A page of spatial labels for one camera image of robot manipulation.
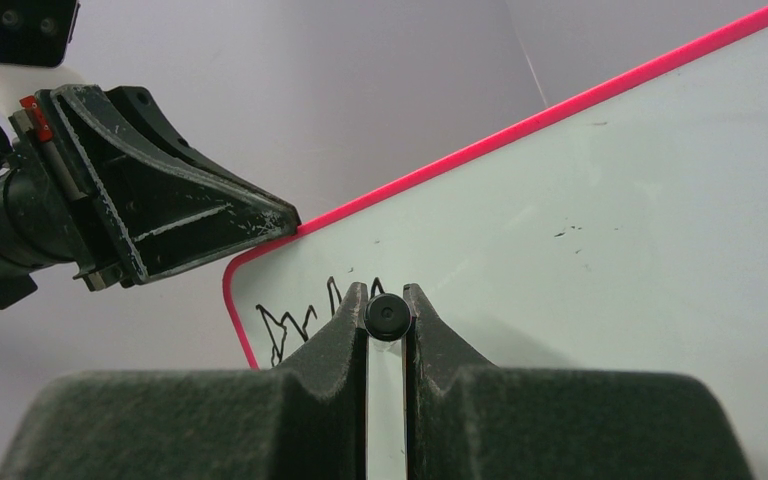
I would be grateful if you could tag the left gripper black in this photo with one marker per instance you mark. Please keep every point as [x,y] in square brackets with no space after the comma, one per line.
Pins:
[119,192]

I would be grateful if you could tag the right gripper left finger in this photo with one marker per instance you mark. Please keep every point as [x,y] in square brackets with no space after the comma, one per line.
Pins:
[302,419]

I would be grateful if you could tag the black whiteboard marker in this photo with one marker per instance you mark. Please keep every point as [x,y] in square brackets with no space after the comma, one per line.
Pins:
[387,317]

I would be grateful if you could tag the whiteboard with red frame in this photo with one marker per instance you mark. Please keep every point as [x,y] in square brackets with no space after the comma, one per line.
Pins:
[625,228]

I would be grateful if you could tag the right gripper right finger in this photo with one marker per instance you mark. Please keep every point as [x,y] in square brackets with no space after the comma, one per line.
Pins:
[471,419]

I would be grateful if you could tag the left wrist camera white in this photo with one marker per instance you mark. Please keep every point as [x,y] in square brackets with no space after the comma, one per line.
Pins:
[34,36]

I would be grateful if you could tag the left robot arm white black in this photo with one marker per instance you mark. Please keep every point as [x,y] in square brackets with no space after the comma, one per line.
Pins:
[18,261]

